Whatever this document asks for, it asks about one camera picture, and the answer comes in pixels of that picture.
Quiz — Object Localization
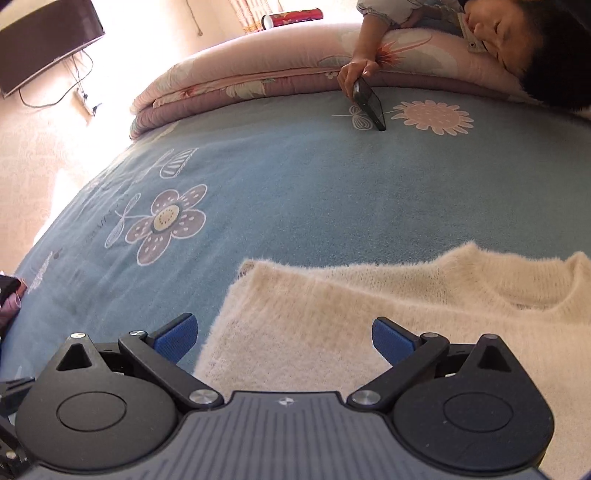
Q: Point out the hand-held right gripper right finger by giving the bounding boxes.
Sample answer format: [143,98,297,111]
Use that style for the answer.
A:
[346,316,514,410]

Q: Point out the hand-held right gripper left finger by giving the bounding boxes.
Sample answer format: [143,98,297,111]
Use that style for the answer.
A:
[54,312,225,410]

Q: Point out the cream knitted sweater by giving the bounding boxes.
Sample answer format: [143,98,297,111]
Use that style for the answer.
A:
[193,241,591,464]

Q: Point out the dark cloth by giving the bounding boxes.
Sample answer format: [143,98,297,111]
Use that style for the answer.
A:
[0,274,29,334]

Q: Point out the black smartphone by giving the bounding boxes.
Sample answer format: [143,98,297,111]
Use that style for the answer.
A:
[353,77,387,133]

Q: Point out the pink floral quilt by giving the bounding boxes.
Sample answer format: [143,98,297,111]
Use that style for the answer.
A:
[128,21,591,140]

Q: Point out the patterned curtain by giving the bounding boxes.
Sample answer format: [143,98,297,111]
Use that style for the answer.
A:
[228,0,285,34]

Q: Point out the red patterned tube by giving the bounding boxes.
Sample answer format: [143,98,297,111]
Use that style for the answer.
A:
[260,8,324,30]

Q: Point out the television cables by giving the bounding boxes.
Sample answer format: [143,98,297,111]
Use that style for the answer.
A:
[17,50,103,118]

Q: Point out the wall television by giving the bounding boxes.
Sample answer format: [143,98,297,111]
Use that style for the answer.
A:
[0,0,106,99]

